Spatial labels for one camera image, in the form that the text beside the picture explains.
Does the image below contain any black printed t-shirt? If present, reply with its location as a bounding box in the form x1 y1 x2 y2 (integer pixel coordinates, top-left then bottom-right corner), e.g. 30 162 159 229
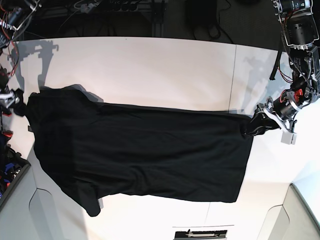
24 86 254 217

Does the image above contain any grey bin with clothes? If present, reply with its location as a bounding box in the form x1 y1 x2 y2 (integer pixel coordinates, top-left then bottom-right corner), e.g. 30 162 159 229
0 144 31 210

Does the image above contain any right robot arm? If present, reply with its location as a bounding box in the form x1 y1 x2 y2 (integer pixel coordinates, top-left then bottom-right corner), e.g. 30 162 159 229
0 0 43 116

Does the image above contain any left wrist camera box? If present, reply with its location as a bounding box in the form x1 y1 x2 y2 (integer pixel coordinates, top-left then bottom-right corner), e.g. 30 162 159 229
281 131 297 145

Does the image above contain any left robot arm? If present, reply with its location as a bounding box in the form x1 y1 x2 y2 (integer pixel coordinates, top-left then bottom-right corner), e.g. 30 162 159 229
244 0 320 137

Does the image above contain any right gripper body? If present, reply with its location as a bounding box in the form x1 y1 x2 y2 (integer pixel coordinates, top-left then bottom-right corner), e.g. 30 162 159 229
0 88 24 109

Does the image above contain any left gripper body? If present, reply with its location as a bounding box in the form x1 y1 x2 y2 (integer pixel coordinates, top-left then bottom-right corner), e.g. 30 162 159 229
256 96 299 133

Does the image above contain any white label card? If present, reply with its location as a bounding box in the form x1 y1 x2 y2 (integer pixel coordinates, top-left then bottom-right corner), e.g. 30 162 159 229
172 225 235 240

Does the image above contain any orange black tool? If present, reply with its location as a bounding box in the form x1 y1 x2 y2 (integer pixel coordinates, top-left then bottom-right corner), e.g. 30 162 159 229
0 66 13 140

